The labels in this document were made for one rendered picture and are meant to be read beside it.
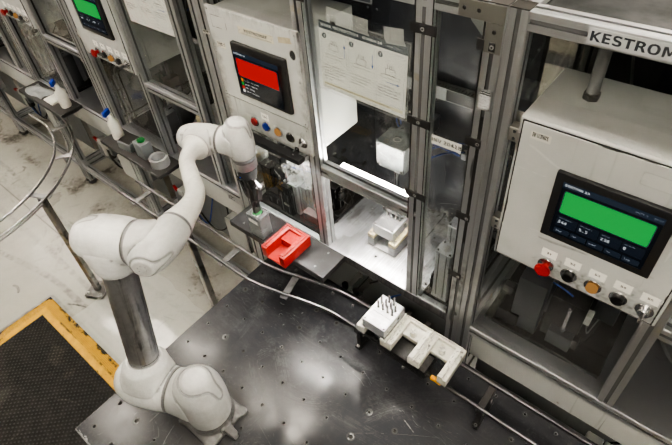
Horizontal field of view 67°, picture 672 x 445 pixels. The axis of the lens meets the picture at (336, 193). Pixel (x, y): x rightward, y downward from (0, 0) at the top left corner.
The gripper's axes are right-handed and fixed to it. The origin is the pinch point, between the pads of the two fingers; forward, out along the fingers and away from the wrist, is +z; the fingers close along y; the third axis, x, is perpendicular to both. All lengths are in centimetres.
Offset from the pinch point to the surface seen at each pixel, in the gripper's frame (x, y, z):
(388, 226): -25, -48, 4
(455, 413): 9, -99, 39
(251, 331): 29, -18, 39
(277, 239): 2.1, -12.1, 10.8
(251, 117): -9.1, 2.3, -36.6
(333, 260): -5.8, -34.6, 15.8
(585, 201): -7, -114, -58
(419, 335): 0, -79, 20
